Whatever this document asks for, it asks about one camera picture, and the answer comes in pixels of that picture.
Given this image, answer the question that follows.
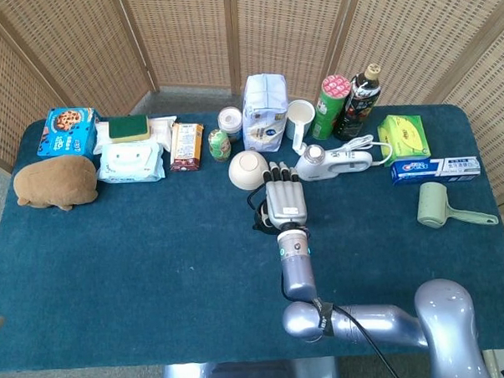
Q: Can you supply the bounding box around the woven rattan folding screen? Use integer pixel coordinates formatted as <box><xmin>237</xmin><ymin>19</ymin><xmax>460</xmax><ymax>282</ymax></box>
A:
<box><xmin>0</xmin><ymin>0</ymin><xmax>504</xmax><ymax>368</ymax></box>

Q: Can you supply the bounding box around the white handheld garment steamer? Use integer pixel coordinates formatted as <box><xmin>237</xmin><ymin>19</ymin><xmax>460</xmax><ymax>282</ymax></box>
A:
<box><xmin>293</xmin><ymin>141</ymin><xmax>374</xmax><ymax>183</ymax></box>

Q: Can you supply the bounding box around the blue cookie box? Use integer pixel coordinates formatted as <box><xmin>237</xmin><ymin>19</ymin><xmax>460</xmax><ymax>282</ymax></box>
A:
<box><xmin>34</xmin><ymin>105</ymin><xmax>103</xmax><ymax>161</ymax></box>

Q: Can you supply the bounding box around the green lint roller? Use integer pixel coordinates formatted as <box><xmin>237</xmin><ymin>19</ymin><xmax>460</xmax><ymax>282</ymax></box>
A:
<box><xmin>415</xmin><ymin>178</ymin><xmax>500</xmax><ymax>231</ymax></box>

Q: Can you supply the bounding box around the clear cotton swab jar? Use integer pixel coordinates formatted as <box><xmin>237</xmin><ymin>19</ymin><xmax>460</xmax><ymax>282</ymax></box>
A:
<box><xmin>216</xmin><ymin>105</ymin><xmax>245</xmax><ymax>144</ymax></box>

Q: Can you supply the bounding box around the blue carpet table covering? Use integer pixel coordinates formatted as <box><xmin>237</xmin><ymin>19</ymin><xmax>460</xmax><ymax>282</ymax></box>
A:
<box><xmin>0</xmin><ymin>98</ymin><xmax>504</xmax><ymax>373</ymax></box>

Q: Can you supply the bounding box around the white blue wet wipes pack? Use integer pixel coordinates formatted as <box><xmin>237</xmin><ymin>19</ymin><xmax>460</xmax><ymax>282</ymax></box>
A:
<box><xmin>94</xmin><ymin>141</ymin><xmax>167</xmax><ymax>186</ymax></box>

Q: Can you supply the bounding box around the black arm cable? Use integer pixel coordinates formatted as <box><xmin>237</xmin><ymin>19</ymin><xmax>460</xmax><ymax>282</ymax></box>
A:
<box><xmin>310</xmin><ymin>293</ymin><xmax>406</xmax><ymax>378</ymax></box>

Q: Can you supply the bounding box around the white steamer power cable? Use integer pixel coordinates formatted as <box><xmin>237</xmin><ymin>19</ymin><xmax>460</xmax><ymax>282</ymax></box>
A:
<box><xmin>324</xmin><ymin>134</ymin><xmax>394</xmax><ymax>170</ymax></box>

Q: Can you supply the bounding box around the blue toothpaste box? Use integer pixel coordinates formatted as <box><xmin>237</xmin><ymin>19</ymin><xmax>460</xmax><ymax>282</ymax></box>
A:
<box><xmin>389</xmin><ymin>154</ymin><xmax>482</xmax><ymax>187</ymax></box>

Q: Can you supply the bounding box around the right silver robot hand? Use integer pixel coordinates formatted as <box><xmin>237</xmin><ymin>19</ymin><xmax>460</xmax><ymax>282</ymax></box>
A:
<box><xmin>257</xmin><ymin>160</ymin><xmax>310</xmax><ymax>232</ymax></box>

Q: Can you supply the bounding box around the black coffee bottle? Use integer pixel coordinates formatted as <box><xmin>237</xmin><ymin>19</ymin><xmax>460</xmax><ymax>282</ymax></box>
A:
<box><xmin>329</xmin><ymin>63</ymin><xmax>384</xmax><ymax>143</ymax></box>

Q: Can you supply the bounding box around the orange brown snack box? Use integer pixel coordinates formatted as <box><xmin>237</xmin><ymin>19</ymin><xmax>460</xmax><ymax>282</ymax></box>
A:
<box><xmin>167</xmin><ymin>120</ymin><xmax>206</xmax><ymax>172</ymax></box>

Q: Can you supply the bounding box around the pale blue white mug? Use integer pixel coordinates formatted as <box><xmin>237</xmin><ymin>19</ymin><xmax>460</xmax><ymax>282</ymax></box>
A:
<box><xmin>284</xmin><ymin>99</ymin><xmax>318</xmax><ymax>155</ymax></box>

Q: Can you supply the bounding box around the cream ceramic bowl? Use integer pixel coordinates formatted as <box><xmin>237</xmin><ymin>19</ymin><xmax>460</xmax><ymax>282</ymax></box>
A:
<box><xmin>227</xmin><ymin>149</ymin><xmax>269</xmax><ymax>190</ymax></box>

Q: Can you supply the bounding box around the green yellow sponge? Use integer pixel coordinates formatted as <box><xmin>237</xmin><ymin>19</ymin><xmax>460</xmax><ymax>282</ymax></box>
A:
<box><xmin>108</xmin><ymin>114</ymin><xmax>150</xmax><ymax>144</ymax></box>

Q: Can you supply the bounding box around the green tissue pack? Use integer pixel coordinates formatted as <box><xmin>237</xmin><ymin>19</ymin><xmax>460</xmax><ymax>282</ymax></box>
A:
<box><xmin>376</xmin><ymin>113</ymin><xmax>432</xmax><ymax>161</ymax></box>

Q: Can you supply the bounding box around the green matryoshka doll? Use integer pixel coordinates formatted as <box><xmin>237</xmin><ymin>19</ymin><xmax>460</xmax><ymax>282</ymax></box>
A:
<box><xmin>207</xmin><ymin>128</ymin><xmax>232</xmax><ymax>163</ymax></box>

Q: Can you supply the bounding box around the white paper package bag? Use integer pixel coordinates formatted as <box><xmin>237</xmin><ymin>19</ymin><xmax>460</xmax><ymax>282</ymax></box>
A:
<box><xmin>240</xmin><ymin>72</ymin><xmax>291</xmax><ymax>152</ymax></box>

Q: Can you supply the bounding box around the black teapot with handle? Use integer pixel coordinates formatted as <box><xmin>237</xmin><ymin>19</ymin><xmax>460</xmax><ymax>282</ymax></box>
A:
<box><xmin>246</xmin><ymin>183</ymin><xmax>278</xmax><ymax>233</ymax></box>

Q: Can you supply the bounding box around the white plastic packet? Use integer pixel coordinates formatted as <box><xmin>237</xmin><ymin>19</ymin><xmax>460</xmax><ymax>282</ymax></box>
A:
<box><xmin>92</xmin><ymin>115</ymin><xmax>179</xmax><ymax>156</ymax></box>

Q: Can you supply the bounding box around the brown plush toy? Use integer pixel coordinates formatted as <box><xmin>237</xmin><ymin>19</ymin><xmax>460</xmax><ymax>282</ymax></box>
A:
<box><xmin>12</xmin><ymin>153</ymin><xmax>100</xmax><ymax>213</ymax></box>

